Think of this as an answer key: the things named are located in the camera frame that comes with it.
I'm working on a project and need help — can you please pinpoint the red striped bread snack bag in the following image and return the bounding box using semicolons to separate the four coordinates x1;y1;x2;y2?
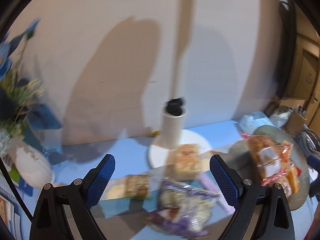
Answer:
242;134;292;186

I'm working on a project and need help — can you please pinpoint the purple snack bag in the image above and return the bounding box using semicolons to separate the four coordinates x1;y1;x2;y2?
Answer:
145;178;221;239

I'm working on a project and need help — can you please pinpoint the small green edged snack pack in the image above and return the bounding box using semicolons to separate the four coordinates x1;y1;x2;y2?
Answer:
124;174;150;199

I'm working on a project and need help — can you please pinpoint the rice cracker snack pack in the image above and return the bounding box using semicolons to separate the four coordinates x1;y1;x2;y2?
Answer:
174;144;201;181

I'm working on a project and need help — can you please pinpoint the green white book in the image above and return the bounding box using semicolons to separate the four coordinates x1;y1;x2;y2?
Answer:
1;159;33;239

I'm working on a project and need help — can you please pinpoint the orange red snack pack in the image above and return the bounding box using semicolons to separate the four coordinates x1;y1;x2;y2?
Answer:
279;140;301;197

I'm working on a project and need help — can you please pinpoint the white ceramic flower vase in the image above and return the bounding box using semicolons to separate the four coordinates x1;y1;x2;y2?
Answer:
7;139;55;189

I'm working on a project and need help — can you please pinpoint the light blue tissue pack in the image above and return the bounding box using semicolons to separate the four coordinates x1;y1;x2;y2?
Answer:
239;111;272;133

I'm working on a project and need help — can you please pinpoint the white desk lamp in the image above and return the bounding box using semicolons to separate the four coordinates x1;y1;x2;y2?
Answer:
148;0;212;168

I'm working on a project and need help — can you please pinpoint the black wall monitor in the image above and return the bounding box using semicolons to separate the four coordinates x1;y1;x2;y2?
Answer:
276;0;297;98

